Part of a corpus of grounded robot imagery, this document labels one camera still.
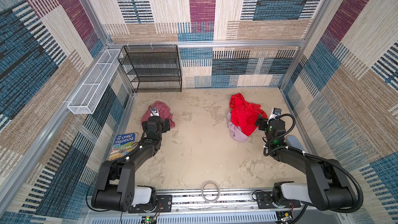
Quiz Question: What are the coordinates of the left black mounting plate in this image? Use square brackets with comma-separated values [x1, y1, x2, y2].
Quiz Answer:
[128, 195, 173, 214]

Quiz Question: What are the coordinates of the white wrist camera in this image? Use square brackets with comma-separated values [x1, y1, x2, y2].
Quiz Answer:
[268, 107, 282, 121]
[149, 107, 160, 117]

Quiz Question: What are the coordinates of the black mounting plate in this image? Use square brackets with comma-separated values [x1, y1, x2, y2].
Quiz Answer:
[252, 190, 302, 209]
[128, 195, 173, 214]

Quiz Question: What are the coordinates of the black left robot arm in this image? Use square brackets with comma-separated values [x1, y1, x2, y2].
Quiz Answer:
[90, 116, 171, 212]

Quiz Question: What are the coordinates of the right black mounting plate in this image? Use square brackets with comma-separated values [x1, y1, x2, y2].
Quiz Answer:
[252, 190, 302, 209]

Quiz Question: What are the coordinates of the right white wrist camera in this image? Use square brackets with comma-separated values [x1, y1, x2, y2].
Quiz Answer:
[268, 107, 282, 121]

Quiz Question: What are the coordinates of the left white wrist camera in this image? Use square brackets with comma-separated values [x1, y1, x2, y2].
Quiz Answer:
[149, 107, 160, 117]

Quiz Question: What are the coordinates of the red cloth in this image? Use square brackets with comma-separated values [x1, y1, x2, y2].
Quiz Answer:
[230, 93, 268, 136]

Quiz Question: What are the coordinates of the maroon pink cloth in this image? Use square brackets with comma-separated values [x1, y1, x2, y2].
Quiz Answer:
[141, 101, 176, 128]

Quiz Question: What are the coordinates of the blue grey glasses case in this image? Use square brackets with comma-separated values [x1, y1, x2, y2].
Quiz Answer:
[285, 135, 306, 153]

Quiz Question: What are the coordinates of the treehouse book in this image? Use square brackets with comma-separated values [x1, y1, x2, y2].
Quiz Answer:
[108, 133, 137, 161]

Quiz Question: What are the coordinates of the coiled clear cable ring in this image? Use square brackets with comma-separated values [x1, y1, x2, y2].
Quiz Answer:
[200, 180, 221, 203]

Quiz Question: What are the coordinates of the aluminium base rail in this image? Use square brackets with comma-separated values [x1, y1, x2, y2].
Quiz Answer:
[121, 188, 349, 224]

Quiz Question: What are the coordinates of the light pink cloth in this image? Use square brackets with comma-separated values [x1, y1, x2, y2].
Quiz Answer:
[227, 111, 248, 143]

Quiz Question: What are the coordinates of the black corrugated cable conduit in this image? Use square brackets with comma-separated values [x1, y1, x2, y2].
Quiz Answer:
[263, 113, 364, 224]

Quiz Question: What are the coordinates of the white wire mesh basket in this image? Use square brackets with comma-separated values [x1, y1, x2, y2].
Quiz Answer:
[67, 49, 121, 115]

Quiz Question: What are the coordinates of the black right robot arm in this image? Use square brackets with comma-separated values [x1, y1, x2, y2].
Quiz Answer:
[255, 115, 364, 213]

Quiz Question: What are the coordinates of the black wire shelf rack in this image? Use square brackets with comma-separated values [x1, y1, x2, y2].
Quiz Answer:
[119, 45, 182, 93]

